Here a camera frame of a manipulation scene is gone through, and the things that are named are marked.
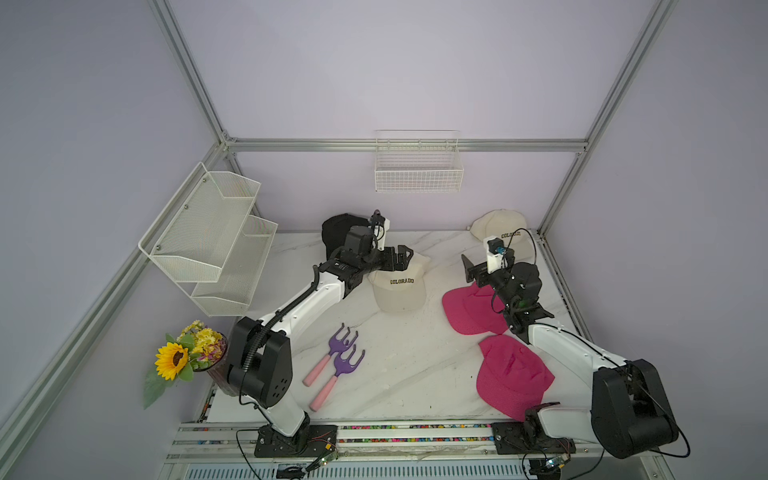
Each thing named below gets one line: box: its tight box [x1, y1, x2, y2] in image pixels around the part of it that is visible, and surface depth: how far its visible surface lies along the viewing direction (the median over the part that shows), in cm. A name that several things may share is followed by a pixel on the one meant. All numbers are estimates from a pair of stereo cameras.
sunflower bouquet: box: [143, 320, 224, 409], surface depth 64 cm
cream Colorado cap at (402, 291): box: [367, 252, 431, 313], surface depth 102 cm
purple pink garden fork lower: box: [309, 344, 366, 413], surface depth 87 cm
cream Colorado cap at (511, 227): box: [470, 208, 536, 264], surface depth 118 cm
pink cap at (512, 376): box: [476, 335, 555, 421], surface depth 83 cm
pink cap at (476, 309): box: [442, 282, 509, 335], surface depth 96 cm
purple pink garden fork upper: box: [302, 322, 359, 387], surface depth 90 cm
